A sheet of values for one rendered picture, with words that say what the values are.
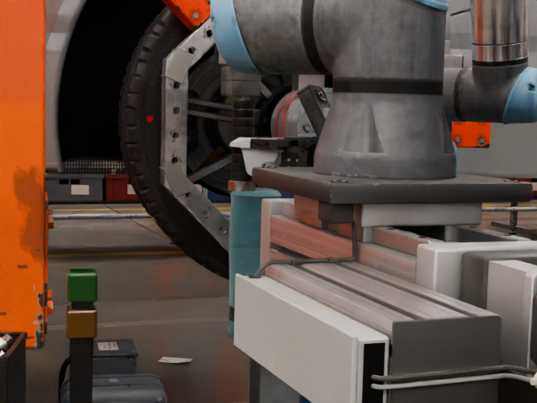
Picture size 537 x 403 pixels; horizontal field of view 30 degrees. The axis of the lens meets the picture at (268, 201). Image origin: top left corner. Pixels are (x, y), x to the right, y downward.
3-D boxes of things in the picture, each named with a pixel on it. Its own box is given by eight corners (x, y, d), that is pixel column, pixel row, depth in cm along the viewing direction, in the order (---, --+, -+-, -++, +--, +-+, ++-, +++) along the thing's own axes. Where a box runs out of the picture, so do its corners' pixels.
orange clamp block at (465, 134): (431, 145, 198) (474, 146, 201) (447, 147, 191) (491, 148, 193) (433, 109, 198) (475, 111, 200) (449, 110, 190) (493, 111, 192)
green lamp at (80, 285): (96, 297, 137) (96, 268, 137) (97, 302, 134) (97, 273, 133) (65, 297, 137) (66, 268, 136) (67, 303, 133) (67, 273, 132)
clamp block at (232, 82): (249, 97, 168) (250, 65, 168) (261, 97, 160) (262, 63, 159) (220, 96, 167) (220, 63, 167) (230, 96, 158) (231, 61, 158)
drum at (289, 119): (336, 162, 193) (338, 89, 192) (371, 170, 173) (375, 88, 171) (264, 161, 190) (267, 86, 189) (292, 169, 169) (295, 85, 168)
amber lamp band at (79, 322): (95, 332, 138) (95, 304, 138) (97, 339, 134) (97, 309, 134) (65, 333, 137) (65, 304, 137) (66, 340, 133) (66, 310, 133)
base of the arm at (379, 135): (483, 179, 102) (488, 81, 101) (349, 180, 97) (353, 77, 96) (412, 169, 117) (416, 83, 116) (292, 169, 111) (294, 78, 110)
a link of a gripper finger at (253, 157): (221, 174, 158) (275, 177, 154) (222, 137, 157) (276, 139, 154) (230, 173, 161) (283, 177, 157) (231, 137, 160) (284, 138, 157)
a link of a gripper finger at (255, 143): (246, 148, 154) (299, 151, 151) (246, 138, 154) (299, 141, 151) (258, 147, 159) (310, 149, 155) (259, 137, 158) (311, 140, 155)
